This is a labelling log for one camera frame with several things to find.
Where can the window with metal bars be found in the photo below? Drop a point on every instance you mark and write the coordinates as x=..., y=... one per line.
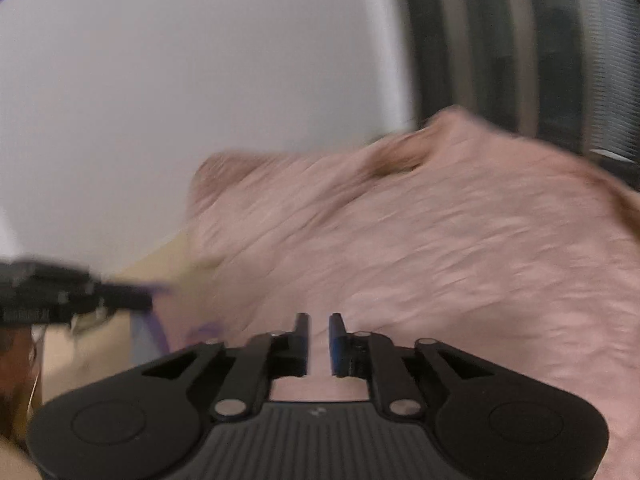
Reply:
x=562, y=71

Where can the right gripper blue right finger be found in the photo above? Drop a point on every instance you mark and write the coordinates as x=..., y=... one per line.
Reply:
x=351, y=353

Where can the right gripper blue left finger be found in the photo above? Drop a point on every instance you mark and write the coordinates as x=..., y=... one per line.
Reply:
x=282, y=354

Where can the pink quilted jacket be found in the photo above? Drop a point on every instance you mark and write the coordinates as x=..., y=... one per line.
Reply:
x=503, y=247

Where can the operator left hand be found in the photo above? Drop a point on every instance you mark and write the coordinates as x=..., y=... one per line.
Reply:
x=20, y=388

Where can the pink and blue fleece garment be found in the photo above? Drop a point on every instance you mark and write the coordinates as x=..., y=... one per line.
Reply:
x=149, y=335

